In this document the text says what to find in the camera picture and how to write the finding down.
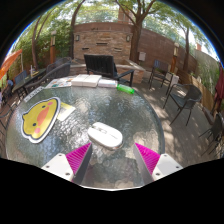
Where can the clear bottle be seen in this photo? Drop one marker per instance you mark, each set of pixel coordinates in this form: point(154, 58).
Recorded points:
point(32, 70)

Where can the wooden lamp post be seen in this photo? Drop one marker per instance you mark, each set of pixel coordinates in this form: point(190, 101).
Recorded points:
point(175, 56)
point(53, 45)

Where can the black mesh patio chair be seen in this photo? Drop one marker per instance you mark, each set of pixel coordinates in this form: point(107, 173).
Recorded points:
point(216, 128)

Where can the white open book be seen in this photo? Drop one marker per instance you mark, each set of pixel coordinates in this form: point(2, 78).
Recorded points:
point(86, 80)

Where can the black slatted bench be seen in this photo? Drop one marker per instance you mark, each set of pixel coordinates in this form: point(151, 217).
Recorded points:
point(100, 65)

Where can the black metal patio chair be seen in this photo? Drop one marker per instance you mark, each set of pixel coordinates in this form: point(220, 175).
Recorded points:
point(160, 68)

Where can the white computer mouse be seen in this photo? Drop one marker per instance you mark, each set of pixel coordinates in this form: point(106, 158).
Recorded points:
point(105, 135)

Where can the round glass side table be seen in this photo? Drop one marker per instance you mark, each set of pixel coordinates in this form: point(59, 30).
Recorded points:
point(28, 78)

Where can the yellow paper card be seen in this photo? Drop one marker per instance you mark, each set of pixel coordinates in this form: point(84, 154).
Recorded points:
point(66, 110)

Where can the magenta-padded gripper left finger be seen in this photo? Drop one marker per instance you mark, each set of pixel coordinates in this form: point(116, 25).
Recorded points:
point(60, 165)

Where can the yellow duck-shaped mouse pad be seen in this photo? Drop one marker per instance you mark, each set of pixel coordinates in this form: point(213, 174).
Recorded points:
point(38, 120)

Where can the green translucent case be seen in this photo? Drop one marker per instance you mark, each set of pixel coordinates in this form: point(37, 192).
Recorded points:
point(126, 89)

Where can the blue patio chair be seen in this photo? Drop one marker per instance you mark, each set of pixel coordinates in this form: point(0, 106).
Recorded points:
point(20, 76)

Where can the small white box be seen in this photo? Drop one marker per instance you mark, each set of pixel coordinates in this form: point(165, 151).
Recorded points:
point(107, 83)

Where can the grey wall utility box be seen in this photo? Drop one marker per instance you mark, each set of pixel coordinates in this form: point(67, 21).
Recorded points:
point(142, 56)

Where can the orange patio umbrella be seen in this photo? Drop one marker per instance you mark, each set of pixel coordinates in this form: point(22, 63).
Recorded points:
point(9, 61)

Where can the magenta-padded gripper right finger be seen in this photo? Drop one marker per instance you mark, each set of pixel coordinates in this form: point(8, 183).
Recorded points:
point(165, 165)

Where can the dark wicker patio chair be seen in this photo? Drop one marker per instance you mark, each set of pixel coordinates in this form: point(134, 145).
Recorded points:
point(50, 75)
point(58, 62)
point(186, 98)

